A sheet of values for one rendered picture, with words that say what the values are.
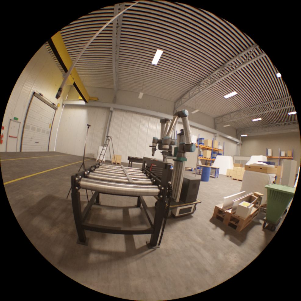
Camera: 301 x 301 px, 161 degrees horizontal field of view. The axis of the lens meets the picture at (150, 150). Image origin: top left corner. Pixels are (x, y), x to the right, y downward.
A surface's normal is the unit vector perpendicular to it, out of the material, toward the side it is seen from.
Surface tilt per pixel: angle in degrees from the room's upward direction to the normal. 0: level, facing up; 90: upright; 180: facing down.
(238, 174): 90
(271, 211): 101
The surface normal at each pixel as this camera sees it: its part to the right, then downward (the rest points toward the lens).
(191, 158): -0.17, -0.06
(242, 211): -0.94, -0.14
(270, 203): -0.99, 0.05
